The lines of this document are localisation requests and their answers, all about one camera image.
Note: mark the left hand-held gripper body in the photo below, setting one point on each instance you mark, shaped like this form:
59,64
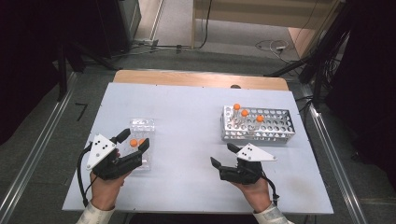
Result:
99,152

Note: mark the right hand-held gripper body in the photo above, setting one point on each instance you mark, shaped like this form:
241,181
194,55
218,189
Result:
246,171

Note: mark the clear plastic tube rack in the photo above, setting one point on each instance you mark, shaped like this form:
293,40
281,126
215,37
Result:
142,124

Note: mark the metal test tube rack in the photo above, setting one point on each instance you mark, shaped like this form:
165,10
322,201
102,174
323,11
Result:
280,124

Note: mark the person's right hand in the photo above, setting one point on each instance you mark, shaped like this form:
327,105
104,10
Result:
257,196

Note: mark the person's left hand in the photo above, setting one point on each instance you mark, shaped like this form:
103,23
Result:
104,191

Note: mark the wooden table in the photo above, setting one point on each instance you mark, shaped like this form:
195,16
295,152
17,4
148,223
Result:
186,79

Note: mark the black metal stand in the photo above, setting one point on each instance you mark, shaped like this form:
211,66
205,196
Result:
62,74

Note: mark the black stand leg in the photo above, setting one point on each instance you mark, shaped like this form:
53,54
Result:
286,69

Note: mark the grey power strip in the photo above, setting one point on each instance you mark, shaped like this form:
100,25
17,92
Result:
146,42

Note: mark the dark cabinet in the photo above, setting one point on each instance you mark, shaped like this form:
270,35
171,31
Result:
124,18

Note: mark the dark curtain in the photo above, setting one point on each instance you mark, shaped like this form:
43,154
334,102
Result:
373,77
25,62

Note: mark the light wooden furniture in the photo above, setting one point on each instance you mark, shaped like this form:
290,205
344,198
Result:
264,12

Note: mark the aluminium floor rail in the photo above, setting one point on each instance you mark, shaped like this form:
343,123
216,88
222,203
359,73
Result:
330,146
37,146

